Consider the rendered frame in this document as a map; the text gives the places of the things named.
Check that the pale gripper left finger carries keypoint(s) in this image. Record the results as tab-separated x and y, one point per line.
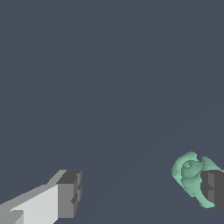
52	201

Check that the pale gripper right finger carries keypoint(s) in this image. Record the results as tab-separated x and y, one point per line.
215	189

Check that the mint green lumpy object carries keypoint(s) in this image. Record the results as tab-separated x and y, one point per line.
188	173

